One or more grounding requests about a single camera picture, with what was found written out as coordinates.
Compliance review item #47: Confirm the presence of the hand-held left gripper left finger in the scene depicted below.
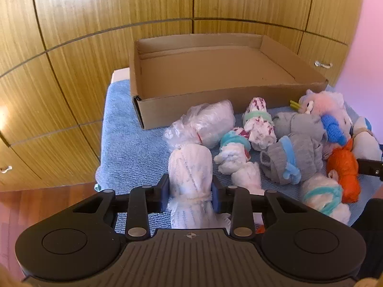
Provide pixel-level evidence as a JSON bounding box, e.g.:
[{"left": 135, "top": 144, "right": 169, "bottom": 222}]
[{"left": 73, "top": 173, "right": 170, "bottom": 243}]

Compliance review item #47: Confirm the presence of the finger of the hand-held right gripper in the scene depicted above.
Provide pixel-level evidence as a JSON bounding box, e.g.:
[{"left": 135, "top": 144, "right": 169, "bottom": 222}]
[{"left": 356, "top": 158, "right": 383, "bottom": 183}]

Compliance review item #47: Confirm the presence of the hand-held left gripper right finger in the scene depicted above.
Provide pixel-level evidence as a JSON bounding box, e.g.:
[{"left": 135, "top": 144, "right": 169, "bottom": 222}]
[{"left": 211, "top": 177, "right": 309, "bottom": 241}]

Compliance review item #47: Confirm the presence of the blue and white sock roll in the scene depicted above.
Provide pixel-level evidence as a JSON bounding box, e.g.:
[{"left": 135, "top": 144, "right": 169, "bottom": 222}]
[{"left": 350, "top": 116, "right": 383, "bottom": 163}]

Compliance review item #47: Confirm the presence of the orange sock roll white end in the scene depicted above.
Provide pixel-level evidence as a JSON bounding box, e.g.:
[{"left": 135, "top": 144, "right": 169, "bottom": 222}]
[{"left": 326, "top": 139, "right": 361, "bottom": 204}]

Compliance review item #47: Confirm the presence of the white cloth roll rubber band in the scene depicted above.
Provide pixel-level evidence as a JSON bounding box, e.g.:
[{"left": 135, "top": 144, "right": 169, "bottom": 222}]
[{"left": 168, "top": 143, "right": 232, "bottom": 231}]

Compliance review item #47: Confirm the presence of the white sock roll teal band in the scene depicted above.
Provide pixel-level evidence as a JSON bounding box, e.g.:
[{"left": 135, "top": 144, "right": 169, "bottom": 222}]
[{"left": 214, "top": 127, "right": 262, "bottom": 190}]

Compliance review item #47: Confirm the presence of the blue knit roll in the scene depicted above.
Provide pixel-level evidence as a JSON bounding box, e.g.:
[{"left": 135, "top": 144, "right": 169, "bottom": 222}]
[{"left": 321, "top": 114, "right": 349, "bottom": 145}]

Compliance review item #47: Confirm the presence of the white fluffy roll teal yarn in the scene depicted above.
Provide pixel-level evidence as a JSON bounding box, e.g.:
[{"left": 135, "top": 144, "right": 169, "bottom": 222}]
[{"left": 299, "top": 173, "right": 351, "bottom": 225}]

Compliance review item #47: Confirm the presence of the grey sock roll blue band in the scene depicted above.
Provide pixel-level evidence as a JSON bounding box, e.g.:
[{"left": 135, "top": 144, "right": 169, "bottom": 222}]
[{"left": 260, "top": 133, "right": 324, "bottom": 186}]

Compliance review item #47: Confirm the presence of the plastic-wrapped white bundle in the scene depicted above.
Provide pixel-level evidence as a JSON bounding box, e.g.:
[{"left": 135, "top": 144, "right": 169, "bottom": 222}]
[{"left": 162, "top": 99, "right": 236, "bottom": 152}]

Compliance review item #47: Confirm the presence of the pink fluffy bundle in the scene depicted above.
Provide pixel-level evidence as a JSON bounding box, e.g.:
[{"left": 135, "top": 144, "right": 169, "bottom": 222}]
[{"left": 299, "top": 89, "right": 352, "bottom": 144}]

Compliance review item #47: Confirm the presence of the plain grey sock roll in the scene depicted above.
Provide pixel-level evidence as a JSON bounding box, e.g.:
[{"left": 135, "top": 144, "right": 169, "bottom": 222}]
[{"left": 274, "top": 111, "right": 328, "bottom": 147}]

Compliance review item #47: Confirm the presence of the patterned sock roll green band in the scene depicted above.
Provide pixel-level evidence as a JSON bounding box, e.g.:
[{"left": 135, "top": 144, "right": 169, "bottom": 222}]
[{"left": 242, "top": 96, "right": 277, "bottom": 151}]

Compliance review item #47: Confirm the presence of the cardboard box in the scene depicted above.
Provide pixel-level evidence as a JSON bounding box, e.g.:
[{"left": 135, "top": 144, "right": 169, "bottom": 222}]
[{"left": 129, "top": 33, "right": 329, "bottom": 130}]

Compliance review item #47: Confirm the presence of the blue towel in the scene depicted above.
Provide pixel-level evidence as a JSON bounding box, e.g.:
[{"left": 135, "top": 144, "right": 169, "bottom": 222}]
[{"left": 95, "top": 79, "right": 379, "bottom": 235}]

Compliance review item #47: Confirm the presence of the white table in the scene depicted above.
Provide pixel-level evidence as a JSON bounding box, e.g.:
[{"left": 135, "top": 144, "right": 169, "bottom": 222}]
[{"left": 110, "top": 68, "right": 131, "bottom": 85}]

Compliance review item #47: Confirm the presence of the wooden wardrobe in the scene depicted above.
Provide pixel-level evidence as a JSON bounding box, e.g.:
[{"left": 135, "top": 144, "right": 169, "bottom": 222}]
[{"left": 0, "top": 0, "right": 367, "bottom": 193}]

